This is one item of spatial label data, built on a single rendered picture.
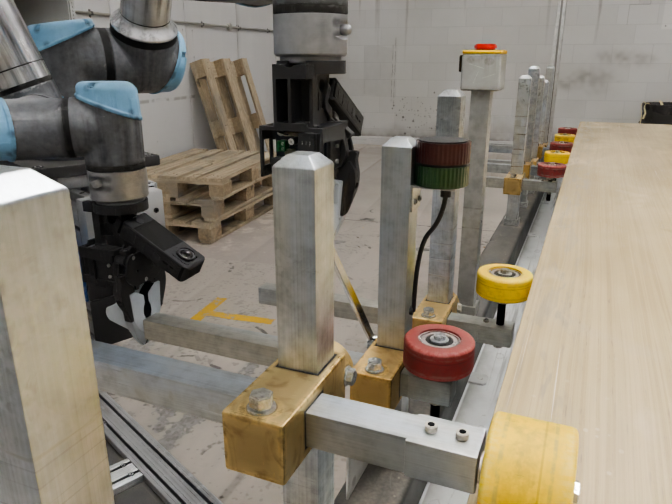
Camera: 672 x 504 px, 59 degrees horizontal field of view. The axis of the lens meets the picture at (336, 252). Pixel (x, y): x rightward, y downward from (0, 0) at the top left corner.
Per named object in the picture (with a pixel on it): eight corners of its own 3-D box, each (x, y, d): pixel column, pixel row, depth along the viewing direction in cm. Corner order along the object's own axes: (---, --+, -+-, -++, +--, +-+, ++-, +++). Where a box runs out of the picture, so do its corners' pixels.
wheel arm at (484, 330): (258, 308, 105) (257, 285, 104) (267, 301, 108) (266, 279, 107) (509, 353, 89) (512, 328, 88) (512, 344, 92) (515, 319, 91)
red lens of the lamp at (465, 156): (408, 163, 63) (409, 142, 63) (422, 155, 69) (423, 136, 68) (464, 167, 61) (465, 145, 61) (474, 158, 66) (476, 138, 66)
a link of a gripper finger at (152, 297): (133, 329, 90) (127, 272, 87) (165, 336, 88) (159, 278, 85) (119, 337, 88) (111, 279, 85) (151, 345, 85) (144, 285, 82)
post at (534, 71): (514, 207, 210) (528, 66, 194) (516, 205, 213) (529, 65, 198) (525, 208, 208) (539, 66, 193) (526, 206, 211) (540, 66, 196)
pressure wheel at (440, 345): (392, 432, 68) (395, 342, 65) (411, 397, 75) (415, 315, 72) (461, 449, 65) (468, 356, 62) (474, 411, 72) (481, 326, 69)
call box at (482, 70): (459, 94, 108) (462, 49, 106) (466, 92, 114) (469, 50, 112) (498, 95, 106) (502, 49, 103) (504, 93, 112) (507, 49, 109)
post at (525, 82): (504, 232, 188) (519, 75, 173) (505, 229, 192) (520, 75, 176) (515, 233, 187) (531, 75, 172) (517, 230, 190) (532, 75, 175)
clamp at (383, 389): (348, 409, 69) (349, 371, 67) (385, 357, 80) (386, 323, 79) (395, 420, 67) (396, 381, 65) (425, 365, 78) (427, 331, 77)
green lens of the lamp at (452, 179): (407, 186, 64) (408, 166, 64) (421, 176, 69) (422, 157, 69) (462, 190, 62) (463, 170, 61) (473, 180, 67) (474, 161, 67)
